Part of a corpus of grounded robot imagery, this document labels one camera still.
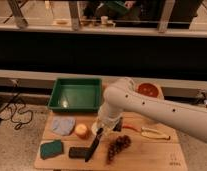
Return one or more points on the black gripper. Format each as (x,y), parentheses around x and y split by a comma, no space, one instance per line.
(117,124)

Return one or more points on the black handled brush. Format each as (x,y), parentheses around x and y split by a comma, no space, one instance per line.
(94,145)

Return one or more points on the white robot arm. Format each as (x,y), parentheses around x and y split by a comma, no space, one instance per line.
(121,96)

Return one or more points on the white paper cup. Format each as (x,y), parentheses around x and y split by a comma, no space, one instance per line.
(94,128)

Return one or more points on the bunch of dark grapes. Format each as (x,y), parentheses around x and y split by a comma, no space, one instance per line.
(116,146)

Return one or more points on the yellow banana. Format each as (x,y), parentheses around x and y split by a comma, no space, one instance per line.
(153,134)

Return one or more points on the orange apple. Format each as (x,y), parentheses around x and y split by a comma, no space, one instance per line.
(82,131)

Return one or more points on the red bowl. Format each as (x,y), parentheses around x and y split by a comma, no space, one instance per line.
(148,89)

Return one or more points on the black sponge block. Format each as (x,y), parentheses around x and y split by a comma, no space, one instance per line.
(78,152)

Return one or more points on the wooden table board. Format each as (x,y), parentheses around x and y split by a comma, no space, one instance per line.
(143,154)

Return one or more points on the light blue cloth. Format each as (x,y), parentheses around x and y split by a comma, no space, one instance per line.
(62,125)

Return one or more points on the green plastic tray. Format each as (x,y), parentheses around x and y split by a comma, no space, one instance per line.
(76,95)

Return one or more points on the teal sponge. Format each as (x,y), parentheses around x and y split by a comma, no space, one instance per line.
(51,149)

